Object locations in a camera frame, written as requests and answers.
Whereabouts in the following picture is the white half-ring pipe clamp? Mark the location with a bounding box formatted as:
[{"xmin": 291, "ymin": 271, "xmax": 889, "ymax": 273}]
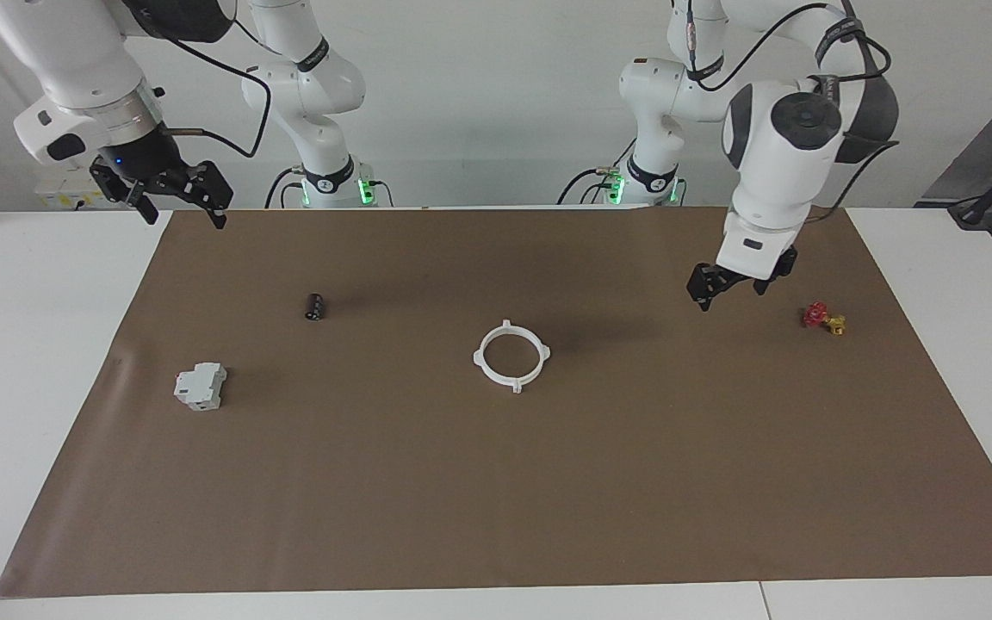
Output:
[
  {"xmin": 472, "ymin": 319, "xmax": 521, "ymax": 394},
  {"xmin": 503, "ymin": 319, "xmax": 553, "ymax": 394}
]

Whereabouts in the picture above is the red yellow valve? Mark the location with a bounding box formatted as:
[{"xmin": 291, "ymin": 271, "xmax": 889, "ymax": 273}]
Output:
[{"xmin": 802, "ymin": 301, "xmax": 847, "ymax": 336}]

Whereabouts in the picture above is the white circuit breaker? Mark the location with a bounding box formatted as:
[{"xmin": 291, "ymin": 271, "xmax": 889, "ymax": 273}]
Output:
[{"xmin": 173, "ymin": 362, "xmax": 228, "ymax": 412}]

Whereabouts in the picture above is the brown paper table mat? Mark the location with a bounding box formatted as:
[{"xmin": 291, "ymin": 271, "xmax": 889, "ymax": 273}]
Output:
[{"xmin": 0, "ymin": 207, "xmax": 992, "ymax": 599}]

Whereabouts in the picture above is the black base cable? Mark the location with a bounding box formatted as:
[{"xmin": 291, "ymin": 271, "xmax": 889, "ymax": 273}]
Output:
[
  {"xmin": 558, "ymin": 166, "xmax": 626, "ymax": 206},
  {"xmin": 265, "ymin": 168, "xmax": 303, "ymax": 209}
]

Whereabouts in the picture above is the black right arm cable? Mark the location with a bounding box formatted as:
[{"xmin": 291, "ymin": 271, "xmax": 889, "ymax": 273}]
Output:
[{"xmin": 152, "ymin": 17, "xmax": 273, "ymax": 160}]

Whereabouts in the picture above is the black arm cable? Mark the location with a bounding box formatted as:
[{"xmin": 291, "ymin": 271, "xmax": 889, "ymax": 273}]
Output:
[
  {"xmin": 152, "ymin": 17, "xmax": 273, "ymax": 160},
  {"xmin": 685, "ymin": 0, "xmax": 902, "ymax": 223}
]

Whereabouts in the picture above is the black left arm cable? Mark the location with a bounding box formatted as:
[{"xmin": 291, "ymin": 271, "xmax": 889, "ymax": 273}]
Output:
[{"xmin": 685, "ymin": 0, "xmax": 902, "ymax": 223}]

